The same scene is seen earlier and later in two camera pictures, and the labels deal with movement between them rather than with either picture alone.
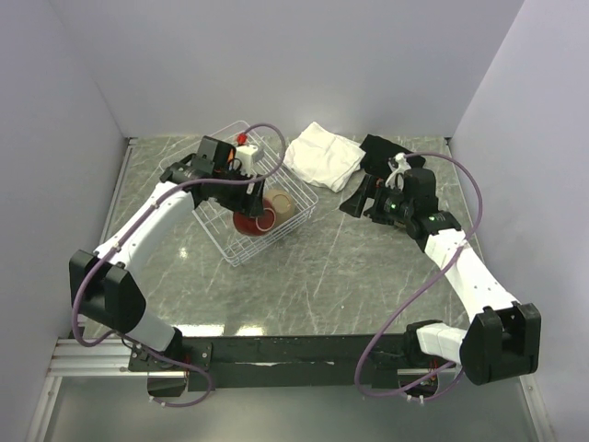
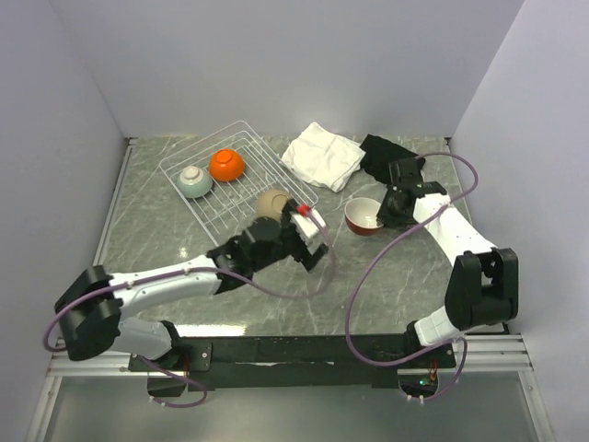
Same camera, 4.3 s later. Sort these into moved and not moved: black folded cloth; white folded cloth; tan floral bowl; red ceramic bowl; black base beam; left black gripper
Moved: red ceramic bowl; left black gripper
Not moved: white folded cloth; black folded cloth; tan floral bowl; black base beam
